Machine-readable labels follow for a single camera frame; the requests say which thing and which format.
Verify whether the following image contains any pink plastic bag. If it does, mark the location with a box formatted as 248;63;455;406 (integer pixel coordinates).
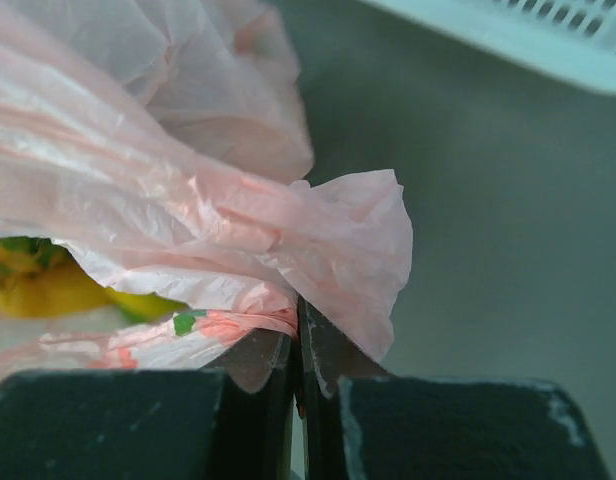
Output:
0;1;413;381

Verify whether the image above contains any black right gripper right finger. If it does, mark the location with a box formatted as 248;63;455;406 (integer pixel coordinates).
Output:
297;302;609;479

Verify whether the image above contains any white perforated plastic basket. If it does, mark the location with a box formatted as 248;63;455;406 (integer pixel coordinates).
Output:
371;0;616;96

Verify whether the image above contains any green yellow mango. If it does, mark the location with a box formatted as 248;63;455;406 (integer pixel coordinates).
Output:
0;264;186;323

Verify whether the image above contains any orange toy pineapple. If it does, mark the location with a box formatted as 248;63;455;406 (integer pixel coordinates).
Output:
0;236;73;288

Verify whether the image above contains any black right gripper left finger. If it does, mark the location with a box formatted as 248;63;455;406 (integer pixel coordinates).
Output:
0;330;293;479

